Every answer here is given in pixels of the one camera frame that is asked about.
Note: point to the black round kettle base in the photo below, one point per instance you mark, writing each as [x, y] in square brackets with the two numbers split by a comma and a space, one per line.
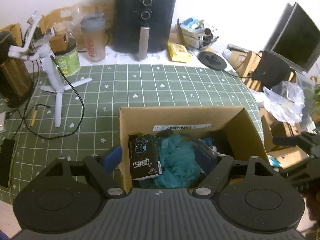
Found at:
[211, 60]

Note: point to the green grid tablecloth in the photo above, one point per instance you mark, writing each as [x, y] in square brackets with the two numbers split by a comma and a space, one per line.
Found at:
[89, 122]

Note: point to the black monitor screen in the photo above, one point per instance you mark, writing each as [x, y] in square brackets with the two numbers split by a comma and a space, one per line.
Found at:
[295, 38]

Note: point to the black cloth on chair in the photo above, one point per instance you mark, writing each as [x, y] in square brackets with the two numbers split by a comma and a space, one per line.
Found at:
[271, 70]

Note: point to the black air fryer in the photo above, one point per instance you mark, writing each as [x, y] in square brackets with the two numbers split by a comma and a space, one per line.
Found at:
[132, 16]

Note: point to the white plastic bags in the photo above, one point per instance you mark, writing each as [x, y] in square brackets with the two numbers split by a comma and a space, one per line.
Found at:
[285, 101]

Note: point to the open cardboard box on floor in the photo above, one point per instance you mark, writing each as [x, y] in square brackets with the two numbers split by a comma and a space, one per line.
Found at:
[281, 151]

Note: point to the green label jar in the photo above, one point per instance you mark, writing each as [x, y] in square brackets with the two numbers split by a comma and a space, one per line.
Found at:
[66, 54]

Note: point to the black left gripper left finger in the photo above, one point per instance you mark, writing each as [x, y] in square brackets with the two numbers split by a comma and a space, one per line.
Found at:
[100, 168]

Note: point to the yellow wet wipes pack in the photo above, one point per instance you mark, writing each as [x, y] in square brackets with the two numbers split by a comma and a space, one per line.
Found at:
[178, 53]

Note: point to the white tripod phone stand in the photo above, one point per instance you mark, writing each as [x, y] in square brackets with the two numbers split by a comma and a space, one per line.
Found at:
[46, 56]

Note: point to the grey lid shaker bottle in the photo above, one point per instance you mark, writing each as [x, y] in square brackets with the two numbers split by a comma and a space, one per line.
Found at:
[93, 29]

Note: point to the dark wooden container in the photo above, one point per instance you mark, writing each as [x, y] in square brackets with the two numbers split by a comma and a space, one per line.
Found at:
[16, 83]

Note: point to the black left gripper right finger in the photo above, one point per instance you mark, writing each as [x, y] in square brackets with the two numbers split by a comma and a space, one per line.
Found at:
[216, 167]

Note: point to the teal mesh bath loofah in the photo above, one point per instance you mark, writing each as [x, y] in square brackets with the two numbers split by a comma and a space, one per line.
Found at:
[177, 157]

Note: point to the black tissue pack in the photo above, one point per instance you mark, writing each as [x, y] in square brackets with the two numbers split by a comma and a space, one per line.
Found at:
[144, 158]

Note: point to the wooden chair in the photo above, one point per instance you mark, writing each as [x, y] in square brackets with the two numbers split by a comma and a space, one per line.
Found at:
[249, 65]

